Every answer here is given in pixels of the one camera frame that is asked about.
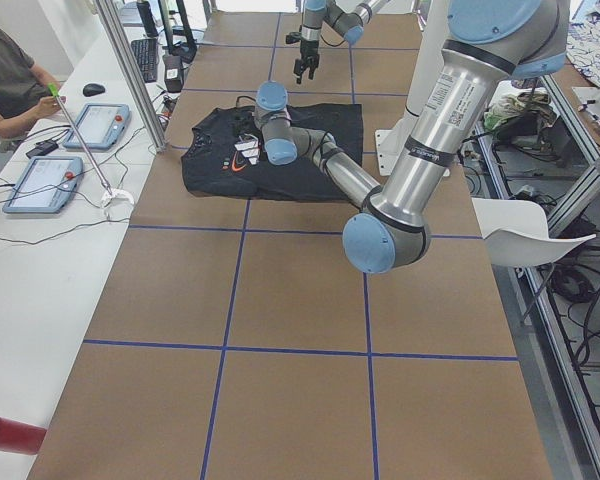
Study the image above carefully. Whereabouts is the teach pendant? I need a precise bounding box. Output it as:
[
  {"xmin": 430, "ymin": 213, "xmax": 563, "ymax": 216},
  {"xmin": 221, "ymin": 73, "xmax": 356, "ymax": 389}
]
[
  {"xmin": 2, "ymin": 156, "xmax": 84, "ymax": 214},
  {"xmin": 75, "ymin": 103, "xmax": 131, "ymax": 151}
]

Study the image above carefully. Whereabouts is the aluminium side frame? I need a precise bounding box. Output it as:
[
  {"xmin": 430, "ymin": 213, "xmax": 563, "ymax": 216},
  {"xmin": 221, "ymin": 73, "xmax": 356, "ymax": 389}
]
[{"xmin": 475, "ymin": 67, "xmax": 600, "ymax": 479}]

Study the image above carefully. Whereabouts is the black computer mouse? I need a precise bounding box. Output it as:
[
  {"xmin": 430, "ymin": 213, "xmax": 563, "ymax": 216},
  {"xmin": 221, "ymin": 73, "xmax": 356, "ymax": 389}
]
[{"xmin": 82, "ymin": 83, "xmax": 106, "ymax": 97}]

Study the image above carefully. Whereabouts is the near teach pendant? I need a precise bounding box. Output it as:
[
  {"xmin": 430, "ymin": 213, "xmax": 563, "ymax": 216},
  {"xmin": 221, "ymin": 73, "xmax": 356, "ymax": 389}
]
[{"xmin": 2, "ymin": 156, "xmax": 84, "ymax": 214}]

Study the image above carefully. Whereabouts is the pile of clothes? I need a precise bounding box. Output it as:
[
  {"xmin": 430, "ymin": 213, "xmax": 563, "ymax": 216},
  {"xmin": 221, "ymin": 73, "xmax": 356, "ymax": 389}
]
[{"xmin": 483, "ymin": 91, "xmax": 557, "ymax": 143}]

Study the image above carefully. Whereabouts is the red cylinder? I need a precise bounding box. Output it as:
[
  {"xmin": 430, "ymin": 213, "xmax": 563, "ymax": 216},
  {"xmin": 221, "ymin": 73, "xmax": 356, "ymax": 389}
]
[{"xmin": 0, "ymin": 417, "xmax": 47, "ymax": 455}]

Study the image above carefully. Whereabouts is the black graphic t-shirt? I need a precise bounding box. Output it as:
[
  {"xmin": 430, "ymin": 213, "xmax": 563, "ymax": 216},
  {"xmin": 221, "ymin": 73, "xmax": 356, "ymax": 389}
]
[{"xmin": 181, "ymin": 103, "xmax": 364, "ymax": 202}]

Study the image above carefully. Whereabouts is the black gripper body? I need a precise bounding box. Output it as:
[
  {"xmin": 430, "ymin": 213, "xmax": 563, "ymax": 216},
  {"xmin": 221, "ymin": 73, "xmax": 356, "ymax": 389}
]
[
  {"xmin": 232, "ymin": 110, "xmax": 256, "ymax": 136},
  {"xmin": 293, "ymin": 39, "xmax": 320, "ymax": 75}
]

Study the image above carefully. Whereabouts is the reacher grabber stick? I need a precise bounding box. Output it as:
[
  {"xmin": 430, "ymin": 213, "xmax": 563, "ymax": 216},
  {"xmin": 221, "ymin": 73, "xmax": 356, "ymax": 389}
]
[{"xmin": 47, "ymin": 83, "xmax": 135, "ymax": 222}]

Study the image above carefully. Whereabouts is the seated person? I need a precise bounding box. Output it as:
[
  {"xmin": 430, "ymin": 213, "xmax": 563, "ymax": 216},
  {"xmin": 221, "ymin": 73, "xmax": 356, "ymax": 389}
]
[{"xmin": 0, "ymin": 29, "xmax": 60, "ymax": 139}]

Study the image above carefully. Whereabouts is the white plastic chair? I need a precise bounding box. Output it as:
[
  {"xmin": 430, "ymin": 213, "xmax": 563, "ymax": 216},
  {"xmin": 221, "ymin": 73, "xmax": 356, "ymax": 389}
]
[{"xmin": 472, "ymin": 198, "xmax": 596, "ymax": 267}]

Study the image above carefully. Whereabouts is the aluminium frame post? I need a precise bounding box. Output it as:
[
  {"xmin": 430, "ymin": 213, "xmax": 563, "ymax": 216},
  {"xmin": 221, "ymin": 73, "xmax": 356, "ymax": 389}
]
[{"xmin": 94, "ymin": 0, "xmax": 167, "ymax": 153}]

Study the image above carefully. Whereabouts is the black keyboard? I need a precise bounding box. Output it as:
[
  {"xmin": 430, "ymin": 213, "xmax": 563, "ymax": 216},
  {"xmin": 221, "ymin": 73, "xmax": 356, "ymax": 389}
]
[{"xmin": 130, "ymin": 38, "xmax": 158, "ymax": 83}]

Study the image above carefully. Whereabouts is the black power adapter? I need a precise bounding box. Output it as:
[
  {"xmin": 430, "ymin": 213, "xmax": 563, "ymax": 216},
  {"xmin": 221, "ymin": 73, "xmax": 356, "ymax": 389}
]
[{"xmin": 26, "ymin": 140, "xmax": 59, "ymax": 158}]

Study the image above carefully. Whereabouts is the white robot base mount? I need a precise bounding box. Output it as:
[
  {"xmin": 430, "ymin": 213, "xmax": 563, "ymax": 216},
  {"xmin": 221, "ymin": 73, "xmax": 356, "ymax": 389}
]
[{"xmin": 374, "ymin": 128, "xmax": 452, "ymax": 179}]

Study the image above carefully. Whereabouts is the far teach pendant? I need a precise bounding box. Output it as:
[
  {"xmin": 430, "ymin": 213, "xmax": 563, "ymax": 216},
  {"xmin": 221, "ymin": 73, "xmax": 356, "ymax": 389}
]
[{"xmin": 75, "ymin": 103, "xmax": 131, "ymax": 151}]

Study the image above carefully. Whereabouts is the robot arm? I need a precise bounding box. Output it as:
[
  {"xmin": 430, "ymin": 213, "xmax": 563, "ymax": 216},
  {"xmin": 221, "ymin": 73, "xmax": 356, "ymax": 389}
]
[
  {"xmin": 253, "ymin": 1, "xmax": 569, "ymax": 273},
  {"xmin": 285, "ymin": 0, "xmax": 387, "ymax": 84}
]

